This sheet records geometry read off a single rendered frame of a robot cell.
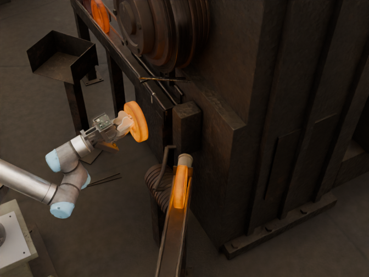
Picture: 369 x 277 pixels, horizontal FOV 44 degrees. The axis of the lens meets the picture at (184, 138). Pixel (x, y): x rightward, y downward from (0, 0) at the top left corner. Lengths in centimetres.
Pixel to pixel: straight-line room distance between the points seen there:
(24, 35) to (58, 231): 184
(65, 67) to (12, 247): 91
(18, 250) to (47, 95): 139
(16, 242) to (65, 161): 56
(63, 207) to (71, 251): 76
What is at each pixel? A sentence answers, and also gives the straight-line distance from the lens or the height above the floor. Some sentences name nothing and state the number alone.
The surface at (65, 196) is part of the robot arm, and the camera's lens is 168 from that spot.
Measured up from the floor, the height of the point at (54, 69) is 59.
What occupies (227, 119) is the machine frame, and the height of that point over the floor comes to 87.
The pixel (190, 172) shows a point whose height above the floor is 70.
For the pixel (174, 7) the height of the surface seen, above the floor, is 123.
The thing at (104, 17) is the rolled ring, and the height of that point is 74.
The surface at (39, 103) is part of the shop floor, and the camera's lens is 317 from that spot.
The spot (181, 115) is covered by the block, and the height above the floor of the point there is 80.
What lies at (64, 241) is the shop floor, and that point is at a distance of 244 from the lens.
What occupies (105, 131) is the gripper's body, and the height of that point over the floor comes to 85.
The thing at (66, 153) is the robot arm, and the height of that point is 82.
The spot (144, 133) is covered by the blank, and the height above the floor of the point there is 83.
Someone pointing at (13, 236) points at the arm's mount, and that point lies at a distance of 214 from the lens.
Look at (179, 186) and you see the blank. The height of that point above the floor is 77.
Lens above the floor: 204
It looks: 47 degrees down
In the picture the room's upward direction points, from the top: 1 degrees clockwise
